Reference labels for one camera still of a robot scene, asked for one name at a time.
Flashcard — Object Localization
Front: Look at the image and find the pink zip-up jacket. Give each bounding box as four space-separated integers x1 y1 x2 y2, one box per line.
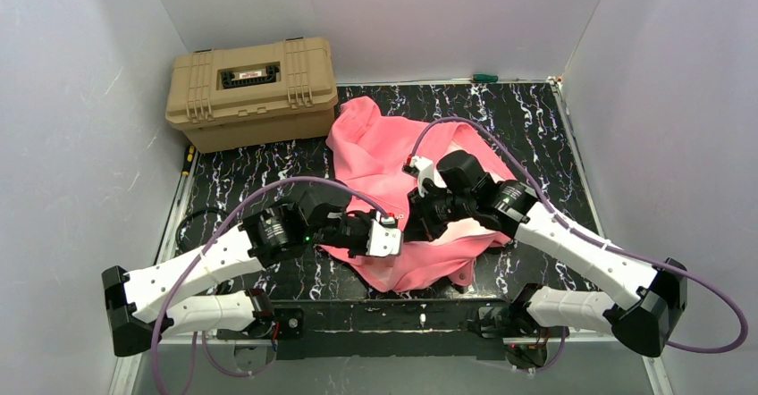
325 97 514 292

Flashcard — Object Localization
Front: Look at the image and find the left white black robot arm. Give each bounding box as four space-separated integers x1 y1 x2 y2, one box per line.
101 180 400 357

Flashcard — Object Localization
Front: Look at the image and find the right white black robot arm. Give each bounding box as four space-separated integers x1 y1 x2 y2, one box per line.
403 150 687 357

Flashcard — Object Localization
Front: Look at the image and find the tan plastic tool case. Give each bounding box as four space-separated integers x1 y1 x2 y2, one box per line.
165 37 338 154

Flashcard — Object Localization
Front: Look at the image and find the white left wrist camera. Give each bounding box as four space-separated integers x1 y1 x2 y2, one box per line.
366 213 403 258

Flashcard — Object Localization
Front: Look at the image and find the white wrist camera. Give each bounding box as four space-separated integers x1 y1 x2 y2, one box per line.
366 213 403 258
402 155 446 197

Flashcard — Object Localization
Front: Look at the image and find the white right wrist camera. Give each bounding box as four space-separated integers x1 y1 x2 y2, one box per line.
402 155 446 197

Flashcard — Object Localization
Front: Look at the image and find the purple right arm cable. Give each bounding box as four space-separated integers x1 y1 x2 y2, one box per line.
409 117 750 355

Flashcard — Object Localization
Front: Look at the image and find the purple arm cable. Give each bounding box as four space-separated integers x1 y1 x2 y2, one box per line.
150 176 395 395
409 117 750 355

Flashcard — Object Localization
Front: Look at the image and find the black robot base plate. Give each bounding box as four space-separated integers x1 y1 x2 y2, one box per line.
215 298 569 363

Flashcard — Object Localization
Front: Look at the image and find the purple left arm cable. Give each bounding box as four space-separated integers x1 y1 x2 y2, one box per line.
150 176 395 395

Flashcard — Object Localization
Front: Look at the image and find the black coiled cable bundle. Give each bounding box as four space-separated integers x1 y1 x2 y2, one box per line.
174 207 238 251

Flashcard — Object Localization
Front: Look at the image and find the yellow black handled screwdriver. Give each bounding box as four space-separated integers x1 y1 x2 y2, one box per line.
181 145 197 177

